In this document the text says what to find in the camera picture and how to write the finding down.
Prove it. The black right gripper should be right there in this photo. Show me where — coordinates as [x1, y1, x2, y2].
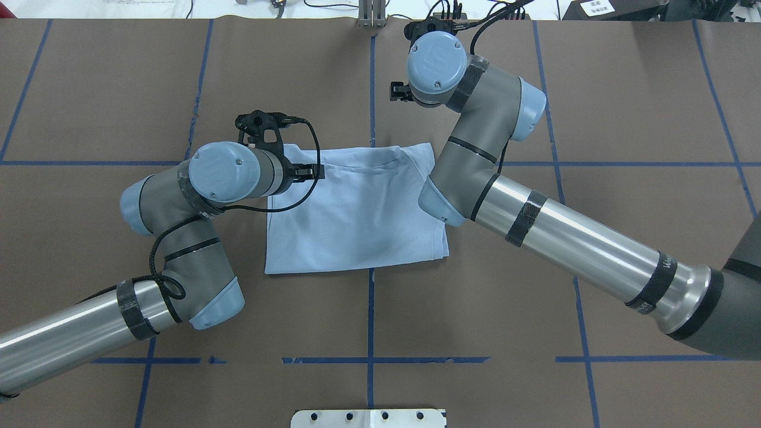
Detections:
[389, 82, 422, 105]

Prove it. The aluminium frame post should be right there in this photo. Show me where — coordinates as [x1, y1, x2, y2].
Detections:
[358, 0, 388, 28]

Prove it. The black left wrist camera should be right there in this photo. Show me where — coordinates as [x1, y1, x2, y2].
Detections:
[234, 109, 297, 156]

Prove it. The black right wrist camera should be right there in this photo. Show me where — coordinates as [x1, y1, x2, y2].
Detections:
[403, 16, 459, 43]

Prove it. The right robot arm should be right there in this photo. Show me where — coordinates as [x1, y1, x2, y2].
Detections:
[389, 29, 760, 360]

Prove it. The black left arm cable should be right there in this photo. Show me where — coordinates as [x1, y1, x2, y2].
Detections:
[147, 118, 323, 301]

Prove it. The brown paper table cover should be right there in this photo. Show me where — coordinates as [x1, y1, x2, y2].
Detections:
[2, 16, 759, 427]

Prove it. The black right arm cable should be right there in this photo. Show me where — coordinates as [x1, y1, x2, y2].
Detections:
[470, 0, 536, 55]

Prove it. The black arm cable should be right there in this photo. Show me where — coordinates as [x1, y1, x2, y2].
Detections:
[470, 0, 536, 55]
[147, 118, 323, 301]

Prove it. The light blue t-shirt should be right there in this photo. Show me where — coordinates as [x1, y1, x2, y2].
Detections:
[265, 143, 449, 275]

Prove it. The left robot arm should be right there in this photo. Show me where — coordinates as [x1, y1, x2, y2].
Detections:
[2, 141, 325, 402]

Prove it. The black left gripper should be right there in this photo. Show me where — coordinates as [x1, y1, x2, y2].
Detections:
[274, 155, 325, 193]

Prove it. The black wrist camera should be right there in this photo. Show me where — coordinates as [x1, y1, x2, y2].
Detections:
[234, 109, 297, 156]
[403, 16, 459, 43]

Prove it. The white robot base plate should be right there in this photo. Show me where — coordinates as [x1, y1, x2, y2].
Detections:
[290, 408, 448, 427]

